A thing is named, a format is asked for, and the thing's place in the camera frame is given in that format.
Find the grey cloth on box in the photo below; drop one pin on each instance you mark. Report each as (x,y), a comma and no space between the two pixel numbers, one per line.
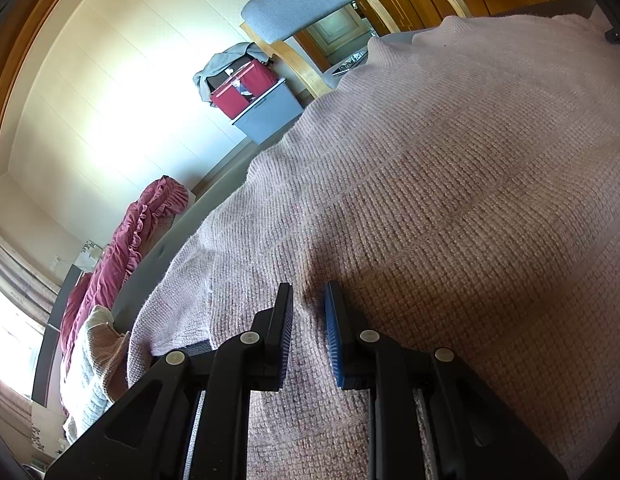
(214,72)

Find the grey plastic bin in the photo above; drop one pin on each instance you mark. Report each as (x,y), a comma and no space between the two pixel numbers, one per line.
(269,113)

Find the white knit folded garment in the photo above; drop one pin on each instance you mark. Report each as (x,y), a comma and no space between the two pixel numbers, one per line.
(97,374)

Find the pink ruffled bedding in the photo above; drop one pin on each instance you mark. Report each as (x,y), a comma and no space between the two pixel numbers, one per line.
(162,200)

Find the red storage box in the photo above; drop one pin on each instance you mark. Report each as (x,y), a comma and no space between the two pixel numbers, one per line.
(242,88)

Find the grey chair with wooden arms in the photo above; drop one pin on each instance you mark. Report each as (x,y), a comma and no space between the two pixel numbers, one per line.
(270,23)

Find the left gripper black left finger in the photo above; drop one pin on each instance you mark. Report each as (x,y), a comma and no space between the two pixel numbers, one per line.
(187,417)

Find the smartphone on chair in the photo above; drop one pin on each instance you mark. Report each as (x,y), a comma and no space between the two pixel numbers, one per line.
(353,61)

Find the striped curtain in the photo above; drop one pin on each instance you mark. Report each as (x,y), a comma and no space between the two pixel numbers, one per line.
(27,288)

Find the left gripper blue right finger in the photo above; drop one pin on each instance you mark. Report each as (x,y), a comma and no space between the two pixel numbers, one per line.
(430,416)

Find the pink knit sweater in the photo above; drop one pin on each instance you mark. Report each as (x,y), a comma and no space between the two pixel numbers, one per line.
(464,190)

